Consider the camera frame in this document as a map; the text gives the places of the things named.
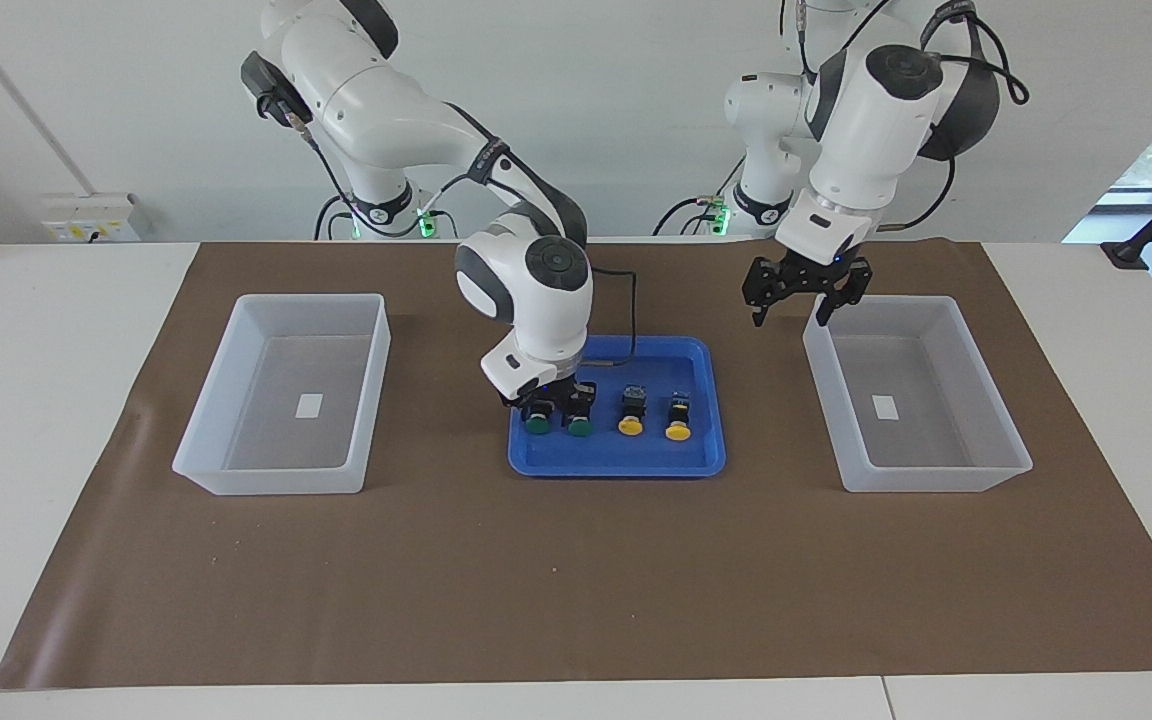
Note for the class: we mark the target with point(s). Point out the white paper label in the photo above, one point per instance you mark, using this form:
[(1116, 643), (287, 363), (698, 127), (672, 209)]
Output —
[(885, 407), (309, 406)]

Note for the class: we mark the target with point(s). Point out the yellow push button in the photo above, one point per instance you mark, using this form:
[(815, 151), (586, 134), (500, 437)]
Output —
[(678, 428), (631, 420)]

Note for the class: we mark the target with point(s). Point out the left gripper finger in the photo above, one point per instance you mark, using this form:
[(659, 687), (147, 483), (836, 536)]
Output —
[(848, 290), (760, 290)]

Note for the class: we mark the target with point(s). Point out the green push button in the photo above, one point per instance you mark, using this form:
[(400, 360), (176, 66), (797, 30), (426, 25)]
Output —
[(580, 422), (537, 420)]

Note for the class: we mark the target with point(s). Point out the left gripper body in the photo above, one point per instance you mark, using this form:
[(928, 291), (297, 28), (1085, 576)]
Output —
[(813, 277)]

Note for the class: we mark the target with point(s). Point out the white wall socket box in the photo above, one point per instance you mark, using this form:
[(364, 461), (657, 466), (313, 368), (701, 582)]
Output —
[(91, 218)]

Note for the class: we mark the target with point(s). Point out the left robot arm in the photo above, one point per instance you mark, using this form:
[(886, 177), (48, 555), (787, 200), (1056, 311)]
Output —
[(866, 130)]

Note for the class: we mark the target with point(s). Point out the blue plastic tray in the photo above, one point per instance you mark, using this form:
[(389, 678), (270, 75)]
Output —
[(626, 455)]

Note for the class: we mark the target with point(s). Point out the translucent plastic box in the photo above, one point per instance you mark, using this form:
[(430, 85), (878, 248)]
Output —
[(936, 475), (276, 475)]

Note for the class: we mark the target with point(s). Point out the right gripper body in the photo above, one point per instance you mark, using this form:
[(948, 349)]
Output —
[(539, 387)]

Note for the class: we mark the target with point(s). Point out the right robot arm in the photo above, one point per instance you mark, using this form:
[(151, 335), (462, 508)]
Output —
[(386, 110)]

